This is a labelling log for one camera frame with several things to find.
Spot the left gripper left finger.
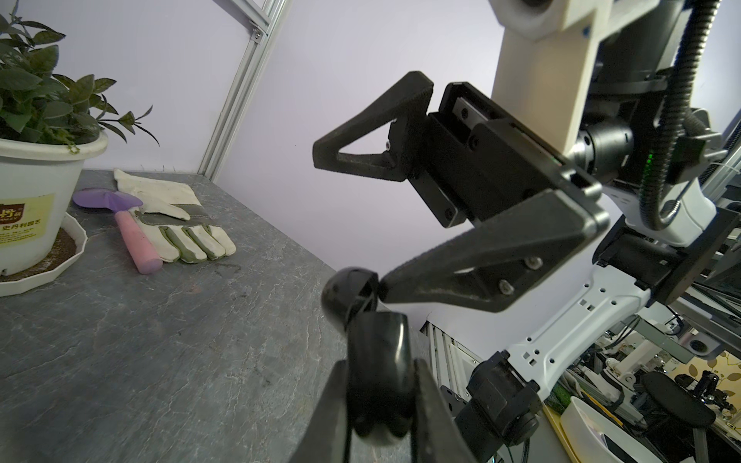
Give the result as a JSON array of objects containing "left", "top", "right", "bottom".
[{"left": 289, "top": 360, "right": 351, "bottom": 463}]

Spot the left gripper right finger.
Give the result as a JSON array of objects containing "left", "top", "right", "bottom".
[{"left": 411, "top": 359, "right": 475, "bottom": 463}]

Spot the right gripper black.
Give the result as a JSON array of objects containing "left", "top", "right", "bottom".
[{"left": 312, "top": 71, "right": 610, "bottom": 313}]

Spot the black earbud charging case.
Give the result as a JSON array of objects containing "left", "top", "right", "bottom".
[{"left": 321, "top": 267, "right": 416, "bottom": 446}]

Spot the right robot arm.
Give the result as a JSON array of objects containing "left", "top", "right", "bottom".
[{"left": 293, "top": 1, "right": 740, "bottom": 462}]

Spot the purple pink garden trowel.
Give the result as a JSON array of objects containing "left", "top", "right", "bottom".
[{"left": 73, "top": 188, "right": 163, "bottom": 275}]

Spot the white plant saucer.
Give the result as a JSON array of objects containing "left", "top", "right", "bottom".
[{"left": 1, "top": 213, "right": 88, "bottom": 297}]

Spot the potted green plant white pot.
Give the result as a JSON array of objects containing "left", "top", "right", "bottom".
[{"left": 1, "top": 9, "right": 146, "bottom": 278}]

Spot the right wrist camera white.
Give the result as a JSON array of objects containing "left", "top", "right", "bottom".
[{"left": 490, "top": 0, "right": 658, "bottom": 154}]

